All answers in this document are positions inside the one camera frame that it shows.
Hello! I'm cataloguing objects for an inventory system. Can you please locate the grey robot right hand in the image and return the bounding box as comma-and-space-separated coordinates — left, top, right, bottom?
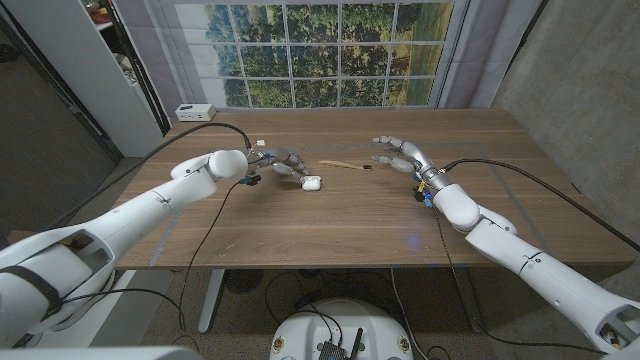
372, 135, 452, 190

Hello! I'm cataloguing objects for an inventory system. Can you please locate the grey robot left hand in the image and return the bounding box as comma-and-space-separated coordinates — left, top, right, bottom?
247, 146, 310, 182

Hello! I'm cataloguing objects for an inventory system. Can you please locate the bamboo toothbrush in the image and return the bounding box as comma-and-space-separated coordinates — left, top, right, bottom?
318, 159, 374, 173

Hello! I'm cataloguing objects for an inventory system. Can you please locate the white power strip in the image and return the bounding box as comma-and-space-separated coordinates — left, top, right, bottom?
174, 103, 217, 123

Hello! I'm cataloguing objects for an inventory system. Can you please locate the printed window backdrop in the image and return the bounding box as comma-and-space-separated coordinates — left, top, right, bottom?
112, 0, 546, 119

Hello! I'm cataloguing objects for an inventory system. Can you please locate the black round floor grille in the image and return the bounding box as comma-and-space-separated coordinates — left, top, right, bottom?
223, 269, 265, 295

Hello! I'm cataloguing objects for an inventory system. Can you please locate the silver tape strip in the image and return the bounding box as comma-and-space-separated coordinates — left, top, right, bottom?
147, 211, 183, 268

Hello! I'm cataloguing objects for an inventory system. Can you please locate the white table leg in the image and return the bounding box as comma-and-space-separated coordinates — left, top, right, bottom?
196, 268, 227, 335

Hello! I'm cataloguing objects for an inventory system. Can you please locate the white robot torso base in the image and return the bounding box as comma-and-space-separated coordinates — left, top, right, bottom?
269, 298, 415, 360

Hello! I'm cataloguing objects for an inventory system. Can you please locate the black antenna module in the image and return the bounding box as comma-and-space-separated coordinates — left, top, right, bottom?
316, 327, 365, 360

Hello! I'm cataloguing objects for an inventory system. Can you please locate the white shelf cabinet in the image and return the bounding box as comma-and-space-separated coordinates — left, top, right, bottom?
0, 0, 167, 159

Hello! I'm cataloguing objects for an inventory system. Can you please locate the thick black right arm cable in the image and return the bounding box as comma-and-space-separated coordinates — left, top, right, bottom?
439, 157, 640, 253

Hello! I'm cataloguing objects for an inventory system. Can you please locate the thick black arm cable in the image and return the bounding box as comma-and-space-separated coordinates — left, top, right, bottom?
47, 121, 253, 231
439, 157, 640, 253

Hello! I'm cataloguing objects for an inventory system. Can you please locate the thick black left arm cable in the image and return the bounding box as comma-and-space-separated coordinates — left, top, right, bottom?
47, 121, 253, 231

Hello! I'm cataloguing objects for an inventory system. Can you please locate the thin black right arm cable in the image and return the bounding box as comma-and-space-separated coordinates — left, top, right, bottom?
430, 204, 609, 356

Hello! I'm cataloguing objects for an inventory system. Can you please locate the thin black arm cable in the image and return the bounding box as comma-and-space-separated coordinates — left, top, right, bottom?
430, 204, 609, 356
176, 179, 244, 332

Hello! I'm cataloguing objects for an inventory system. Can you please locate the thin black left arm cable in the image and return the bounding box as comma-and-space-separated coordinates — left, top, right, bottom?
176, 179, 244, 332

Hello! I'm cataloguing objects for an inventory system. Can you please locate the grey floor cable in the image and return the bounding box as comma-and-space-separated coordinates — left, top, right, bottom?
388, 266, 419, 360

